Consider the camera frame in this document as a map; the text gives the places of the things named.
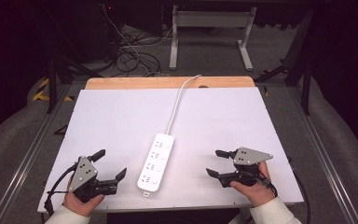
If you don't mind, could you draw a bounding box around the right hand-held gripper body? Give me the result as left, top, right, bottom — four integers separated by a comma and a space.
217, 147, 274, 189

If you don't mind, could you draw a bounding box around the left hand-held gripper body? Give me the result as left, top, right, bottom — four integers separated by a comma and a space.
67, 156, 119, 203

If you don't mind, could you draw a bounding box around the person's left hand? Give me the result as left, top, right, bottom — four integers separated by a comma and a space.
62, 178, 106, 217

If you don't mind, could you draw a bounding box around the person's right hand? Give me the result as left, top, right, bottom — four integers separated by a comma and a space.
229, 161, 276, 208

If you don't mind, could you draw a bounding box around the white power strip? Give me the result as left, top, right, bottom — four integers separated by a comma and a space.
136, 133, 176, 198

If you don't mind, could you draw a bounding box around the white table board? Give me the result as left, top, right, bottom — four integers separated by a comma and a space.
36, 87, 305, 215

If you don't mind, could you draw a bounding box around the yellow black hazard tape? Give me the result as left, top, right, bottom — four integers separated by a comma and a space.
32, 77, 76, 103

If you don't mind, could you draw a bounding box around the wooden table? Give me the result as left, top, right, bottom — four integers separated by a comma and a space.
84, 76, 256, 91

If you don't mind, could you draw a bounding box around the black metal stand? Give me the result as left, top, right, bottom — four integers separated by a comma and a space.
45, 55, 104, 115
254, 8, 314, 117

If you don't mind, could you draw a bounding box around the grey padding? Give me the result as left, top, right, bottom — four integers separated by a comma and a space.
260, 74, 358, 224

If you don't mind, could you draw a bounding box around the black equipment case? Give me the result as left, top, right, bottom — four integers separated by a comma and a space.
42, 0, 119, 63

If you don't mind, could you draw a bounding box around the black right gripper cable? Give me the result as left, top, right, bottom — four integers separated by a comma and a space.
255, 155, 311, 224

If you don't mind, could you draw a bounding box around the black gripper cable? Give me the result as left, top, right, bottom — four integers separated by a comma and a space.
43, 162, 79, 217
255, 155, 311, 224

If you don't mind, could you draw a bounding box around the small black bracket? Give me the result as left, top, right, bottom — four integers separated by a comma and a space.
53, 124, 70, 136

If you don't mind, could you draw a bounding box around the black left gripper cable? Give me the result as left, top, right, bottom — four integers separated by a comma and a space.
43, 162, 79, 217

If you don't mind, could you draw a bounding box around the aluminium rail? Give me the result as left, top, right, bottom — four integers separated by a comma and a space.
0, 83, 76, 224
287, 85, 358, 224

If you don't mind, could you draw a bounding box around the white power strip cable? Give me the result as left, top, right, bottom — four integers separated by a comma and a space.
166, 74, 203, 135

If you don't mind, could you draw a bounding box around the black floor cable bundle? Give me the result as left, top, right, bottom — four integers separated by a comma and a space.
99, 3, 225, 78

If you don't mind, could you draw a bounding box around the thin white floor cable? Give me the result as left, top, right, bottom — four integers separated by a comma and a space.
101, 3, 173, 77

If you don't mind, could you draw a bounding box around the white metal desk frame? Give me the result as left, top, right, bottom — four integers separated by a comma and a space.
168, 4, 258, 72

